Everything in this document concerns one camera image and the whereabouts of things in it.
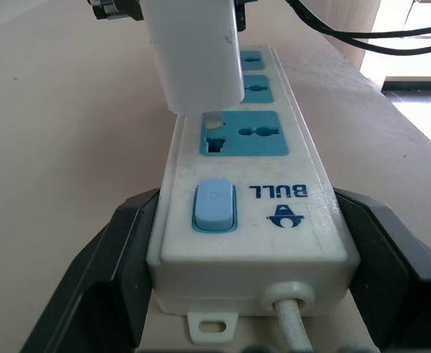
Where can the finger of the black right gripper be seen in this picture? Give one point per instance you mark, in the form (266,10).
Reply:
(240,14)
(116,9)

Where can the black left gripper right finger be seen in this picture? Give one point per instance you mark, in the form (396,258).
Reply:
(403,287)

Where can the white power strip blue sockets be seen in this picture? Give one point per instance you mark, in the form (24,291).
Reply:
(252,228)

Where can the white charger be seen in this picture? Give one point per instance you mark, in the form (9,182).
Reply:
(197,55)

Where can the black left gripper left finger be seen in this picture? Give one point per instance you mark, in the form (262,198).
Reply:
(101,279)

